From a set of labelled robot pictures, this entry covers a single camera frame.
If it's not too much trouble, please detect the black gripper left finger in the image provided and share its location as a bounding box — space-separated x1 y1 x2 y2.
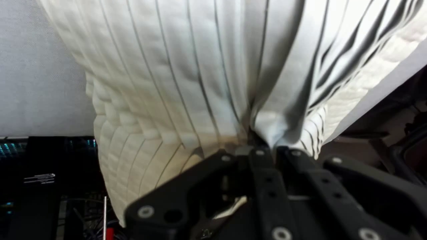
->
212 144 285 240

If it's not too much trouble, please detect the light grey fabric sofa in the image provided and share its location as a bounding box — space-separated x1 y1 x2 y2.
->
0 0 427 144

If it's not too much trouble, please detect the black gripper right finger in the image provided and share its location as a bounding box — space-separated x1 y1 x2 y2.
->
275 145 365 240

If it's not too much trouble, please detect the cream pleated small pillow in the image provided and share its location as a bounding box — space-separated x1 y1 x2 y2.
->
40 0 427 215

